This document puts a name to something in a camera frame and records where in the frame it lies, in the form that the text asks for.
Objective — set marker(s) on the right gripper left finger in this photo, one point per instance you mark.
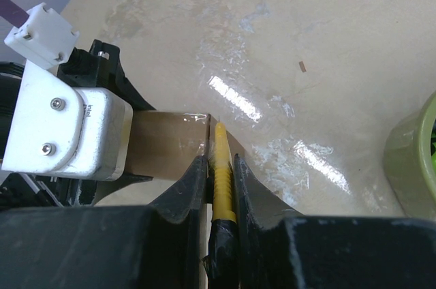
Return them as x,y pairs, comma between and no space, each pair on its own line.
176,238

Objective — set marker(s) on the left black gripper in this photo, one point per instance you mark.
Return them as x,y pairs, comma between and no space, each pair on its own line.
98,67

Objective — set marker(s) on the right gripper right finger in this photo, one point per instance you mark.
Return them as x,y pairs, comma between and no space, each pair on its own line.
264,244

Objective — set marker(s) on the yellow utility knife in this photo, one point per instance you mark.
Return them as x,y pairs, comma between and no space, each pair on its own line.
221,263

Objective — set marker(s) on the brown cardboard express box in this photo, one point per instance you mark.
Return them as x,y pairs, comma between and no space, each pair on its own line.
163,145

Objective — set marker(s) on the olive green plastic bin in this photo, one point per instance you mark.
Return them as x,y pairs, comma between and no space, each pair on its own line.
408,163

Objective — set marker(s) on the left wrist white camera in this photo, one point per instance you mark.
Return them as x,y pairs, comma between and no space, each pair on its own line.
63,131

